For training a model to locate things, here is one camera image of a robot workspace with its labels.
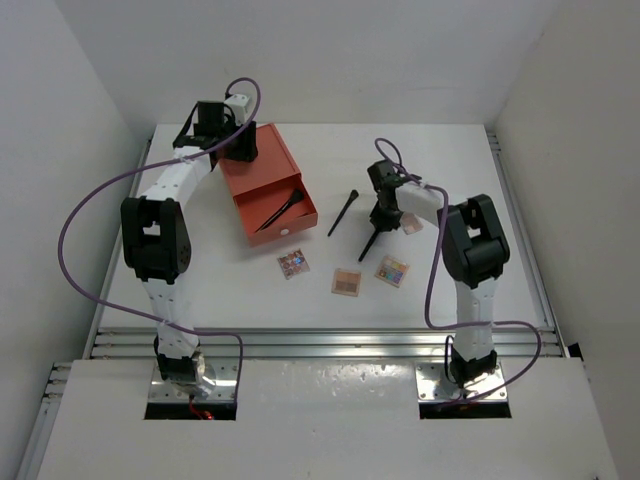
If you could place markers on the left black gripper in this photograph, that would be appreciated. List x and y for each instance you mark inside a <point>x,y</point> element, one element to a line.
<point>246,149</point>

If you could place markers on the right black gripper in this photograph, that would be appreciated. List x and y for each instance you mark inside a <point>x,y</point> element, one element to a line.
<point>379,220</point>

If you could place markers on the long black makeup brush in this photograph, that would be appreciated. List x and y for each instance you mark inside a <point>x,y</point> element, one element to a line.
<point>368,245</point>

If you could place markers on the thin black makeup brush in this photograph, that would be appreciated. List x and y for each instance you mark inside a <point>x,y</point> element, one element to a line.
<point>353,195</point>

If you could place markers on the colourful eyeshadow palette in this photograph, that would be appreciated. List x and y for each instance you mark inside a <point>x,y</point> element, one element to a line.
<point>392,271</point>

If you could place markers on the orange drawer box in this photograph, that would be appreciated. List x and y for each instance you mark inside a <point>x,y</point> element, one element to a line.
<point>261,187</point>

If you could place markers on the small black makeup brush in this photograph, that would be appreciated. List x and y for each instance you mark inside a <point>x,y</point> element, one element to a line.
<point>295,197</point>

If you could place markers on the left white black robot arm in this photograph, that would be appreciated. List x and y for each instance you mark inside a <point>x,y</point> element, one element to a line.
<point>156,243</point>

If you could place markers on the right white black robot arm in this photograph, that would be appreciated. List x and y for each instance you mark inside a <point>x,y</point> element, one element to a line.
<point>473,247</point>

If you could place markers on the long brown eyeshadow palette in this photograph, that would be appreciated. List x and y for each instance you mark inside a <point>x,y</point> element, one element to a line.
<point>410,224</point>

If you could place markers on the brown quad eyeshadow palette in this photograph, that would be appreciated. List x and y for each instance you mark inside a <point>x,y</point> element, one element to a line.
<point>346,282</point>

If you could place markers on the round-pan eyeshadow palette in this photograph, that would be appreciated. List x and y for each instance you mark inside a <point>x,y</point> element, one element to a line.
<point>293,263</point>

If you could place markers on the white front cover panel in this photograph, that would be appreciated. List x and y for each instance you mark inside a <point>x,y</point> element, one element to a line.
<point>324,420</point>

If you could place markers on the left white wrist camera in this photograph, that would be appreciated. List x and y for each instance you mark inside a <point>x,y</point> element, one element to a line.
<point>240,106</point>

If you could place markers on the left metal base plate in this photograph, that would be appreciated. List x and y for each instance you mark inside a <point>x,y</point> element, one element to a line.
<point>216,386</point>

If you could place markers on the aluminium rail frame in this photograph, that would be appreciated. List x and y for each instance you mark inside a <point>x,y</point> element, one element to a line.
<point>348,344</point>

